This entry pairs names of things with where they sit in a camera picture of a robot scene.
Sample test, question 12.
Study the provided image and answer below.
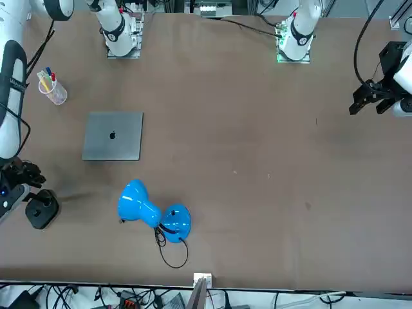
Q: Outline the white post bracket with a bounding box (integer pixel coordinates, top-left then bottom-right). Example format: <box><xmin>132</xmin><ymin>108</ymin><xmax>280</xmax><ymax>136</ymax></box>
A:
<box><xmin>192</xmin><ymin>272</ymin><xmax>214</xmax><ymax>288</ymax></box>

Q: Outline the grey aluminium post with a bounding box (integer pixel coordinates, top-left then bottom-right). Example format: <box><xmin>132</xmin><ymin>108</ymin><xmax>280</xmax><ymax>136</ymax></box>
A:
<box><xmin>187</xmin><ymin>278</ymin><xmax>209</xmax><ymax>309</ymax></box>

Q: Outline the red and black hub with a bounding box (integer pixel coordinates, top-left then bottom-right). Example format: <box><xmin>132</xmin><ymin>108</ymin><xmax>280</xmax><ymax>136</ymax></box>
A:
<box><xmin>119</xmin><ymin>291</ymin><xmax>143</xmax><ymax>309</ymax></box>

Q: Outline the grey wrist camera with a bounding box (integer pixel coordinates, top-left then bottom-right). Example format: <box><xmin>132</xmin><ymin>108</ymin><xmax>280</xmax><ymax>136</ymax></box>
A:
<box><xmin>0</xmin><ymin>183</ymin><xmax>32</xmax><ymax>223</ymax></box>

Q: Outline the pink transparent pen cup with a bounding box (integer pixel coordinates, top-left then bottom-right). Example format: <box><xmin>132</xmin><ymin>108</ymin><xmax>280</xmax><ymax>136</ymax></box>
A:
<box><xmin>38</xmin><ymin>77</ymin><xmax>68</xmax><ymax>106</ymax></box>

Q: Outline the black desktop phone stand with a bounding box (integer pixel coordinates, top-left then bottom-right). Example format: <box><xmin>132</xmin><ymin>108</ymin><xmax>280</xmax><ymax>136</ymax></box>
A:
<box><xmin>24</xmin><ymin>188</ymin><xmax>61</xmax><ymax>230</ymax></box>

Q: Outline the black lamp power cable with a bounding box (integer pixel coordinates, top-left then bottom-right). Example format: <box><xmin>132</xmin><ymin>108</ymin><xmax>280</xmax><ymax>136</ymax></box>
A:
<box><xmin>118</xmin><ymin>218</ymin><xmax>190</xmax><ymax>269</ymax></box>

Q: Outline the black power adapter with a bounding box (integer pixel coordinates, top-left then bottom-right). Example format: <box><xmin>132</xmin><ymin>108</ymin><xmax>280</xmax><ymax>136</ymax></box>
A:
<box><xmin>11</xmin><ymin>289</ymin><xmax>41</xmax><ymax>309</ymax></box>

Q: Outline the white socket box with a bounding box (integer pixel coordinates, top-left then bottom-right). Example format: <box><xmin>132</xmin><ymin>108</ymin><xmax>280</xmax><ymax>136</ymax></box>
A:
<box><xmin>198</xmin><ymin>5</ymin><xmax>219</xmax><ymax>19</ymax></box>

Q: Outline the grey laptop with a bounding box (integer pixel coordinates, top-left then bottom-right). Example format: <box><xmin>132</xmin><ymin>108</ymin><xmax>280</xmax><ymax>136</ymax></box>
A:
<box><xmin>81</xmin><ymin>111</ymin><xmax>144</xmax><ymax>162</ymax></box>

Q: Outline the white cable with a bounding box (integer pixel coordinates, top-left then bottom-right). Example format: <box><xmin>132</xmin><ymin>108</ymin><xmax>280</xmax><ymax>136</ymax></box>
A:
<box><xmin>302</xmin><ymin>290</ymin><xmax>348</xmax><ymax>304</ymax></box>

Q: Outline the blue desk lamp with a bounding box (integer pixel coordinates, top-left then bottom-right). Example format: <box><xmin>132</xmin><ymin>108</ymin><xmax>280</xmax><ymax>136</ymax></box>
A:
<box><xmin>118</xmin><ymin>179</ymin><xmax>193</xmax><ymax>245</ymax></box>

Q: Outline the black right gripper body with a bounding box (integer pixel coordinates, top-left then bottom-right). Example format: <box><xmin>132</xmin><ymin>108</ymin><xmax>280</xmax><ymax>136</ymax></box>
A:
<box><xmin>0</xmin><ymin>157</ymin><xmax>23</xmax><ymax>194</ymax></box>

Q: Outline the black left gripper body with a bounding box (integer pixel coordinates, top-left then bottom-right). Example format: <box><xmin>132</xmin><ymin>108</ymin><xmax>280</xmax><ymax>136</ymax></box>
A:
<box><xmin>366</xmin><ymin>41</ymin><xmax>408</xmax><ymax>104</ymax></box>

